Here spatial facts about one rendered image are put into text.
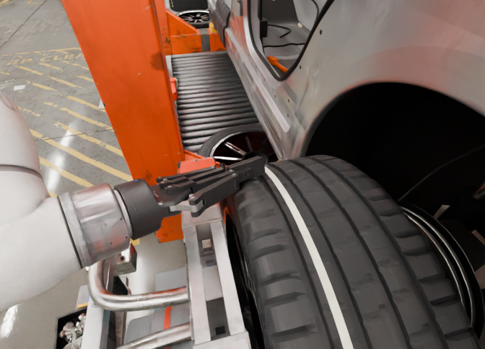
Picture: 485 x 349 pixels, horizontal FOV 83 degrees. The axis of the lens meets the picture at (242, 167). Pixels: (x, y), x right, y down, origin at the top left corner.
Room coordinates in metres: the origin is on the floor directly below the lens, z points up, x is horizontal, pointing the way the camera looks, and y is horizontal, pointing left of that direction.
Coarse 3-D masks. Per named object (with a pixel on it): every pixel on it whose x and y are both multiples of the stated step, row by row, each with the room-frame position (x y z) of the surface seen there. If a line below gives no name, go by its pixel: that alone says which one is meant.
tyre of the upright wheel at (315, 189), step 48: (240, 192) 0.28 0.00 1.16; (288, 192) 0.27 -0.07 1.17; (336, 192) 0.27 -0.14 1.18; (384, 192) 0.27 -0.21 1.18; (240, 240) 0.23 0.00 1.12; (288, 240) 0.19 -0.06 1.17; (336, 240) 0.19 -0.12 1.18; (384, 240) 0.19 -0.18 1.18; (288, 288) 0.13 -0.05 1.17; (336, 288) 0.13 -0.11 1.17; (384, 288) 0.13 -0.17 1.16; (432, 288) 0.13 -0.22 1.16; (288, 336) 0.09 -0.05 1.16; (336, 336) 0.09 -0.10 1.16; (384, 336) 0.09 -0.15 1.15; (432, 336) 0.09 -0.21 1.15
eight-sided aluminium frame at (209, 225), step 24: (216, 216) 0.27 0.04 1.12; (192, 240) 0.22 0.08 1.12; (216, 240) 0.22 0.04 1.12; (192, 264) 0.19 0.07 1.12; (216, 264) 0.38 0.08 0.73; (192, 288) 0.15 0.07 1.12; (192, 312) 0.12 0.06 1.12; (240, 312) 0.12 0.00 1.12; (216, 336) 0.10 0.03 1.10; (240, 336) 0.10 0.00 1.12
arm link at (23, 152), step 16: (0, 96) 0.31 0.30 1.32; (0, 112) 0.27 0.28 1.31; (16, 112) 0.29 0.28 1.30; (0, 128) 0.25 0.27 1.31; (16, 128) 0.27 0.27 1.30; (0, 144) 0.23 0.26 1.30; (16, 144) 0.24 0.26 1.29; (32, 144) 0.27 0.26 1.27; (0, 160) 0.21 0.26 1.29; (16, 160) 0.22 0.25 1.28; (32, 160) 0.24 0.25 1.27
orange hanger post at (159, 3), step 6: (156, 0) 2.47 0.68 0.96; (162, 0) 2.49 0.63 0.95; (156, 6) 2.47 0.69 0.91; (162, 6) 2.48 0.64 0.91; (162, 12) 2.48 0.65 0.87; (162, 18) 2.48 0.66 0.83; (162, 24) 2.48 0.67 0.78; (162, 30) 2.47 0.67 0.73; (168, 30) 2.49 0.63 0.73; (162, 36) 2.47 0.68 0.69; (168, 36) 2.48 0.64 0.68; (162, 42) 2.47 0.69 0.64; (168, 42) 2.48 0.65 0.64; (168, 48) 2.47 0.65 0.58; (168, 54) 2.48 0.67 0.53
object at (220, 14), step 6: (216, 6) 2.35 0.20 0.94; (222, 6) 2.14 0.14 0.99; (228, 6) 2.35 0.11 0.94; (216, 12) 2.28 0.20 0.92; (222, 12) 2.09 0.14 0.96; (228, 12) 1.96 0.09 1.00; (216, 18) 2.22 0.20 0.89; (222, 18) 2.08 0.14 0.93; (216, 24) 2.26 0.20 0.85; (222, 24) 2.01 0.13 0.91; (216, 30) 2.28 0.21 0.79; (222, 30) 1.96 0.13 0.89; (222, 36) 1.97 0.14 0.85; (222, 42) 2.01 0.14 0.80
